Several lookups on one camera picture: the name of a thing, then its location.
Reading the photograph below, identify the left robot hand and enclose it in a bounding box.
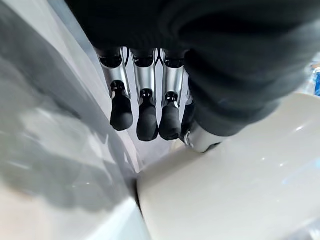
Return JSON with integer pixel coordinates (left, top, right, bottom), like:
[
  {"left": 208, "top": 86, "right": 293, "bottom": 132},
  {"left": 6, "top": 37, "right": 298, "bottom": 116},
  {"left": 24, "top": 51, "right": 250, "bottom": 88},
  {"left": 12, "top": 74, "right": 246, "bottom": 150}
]
[{"left": 65, "top": 0, "right": 320, "bottom": 154}]

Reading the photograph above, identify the blue and white package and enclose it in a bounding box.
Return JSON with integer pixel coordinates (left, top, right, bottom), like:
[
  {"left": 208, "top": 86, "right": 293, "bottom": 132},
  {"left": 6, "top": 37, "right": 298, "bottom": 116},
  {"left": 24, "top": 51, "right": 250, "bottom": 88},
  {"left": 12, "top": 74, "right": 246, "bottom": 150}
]
[{"left": 309, "top": 61, "right": 320, "bottom": 97}]

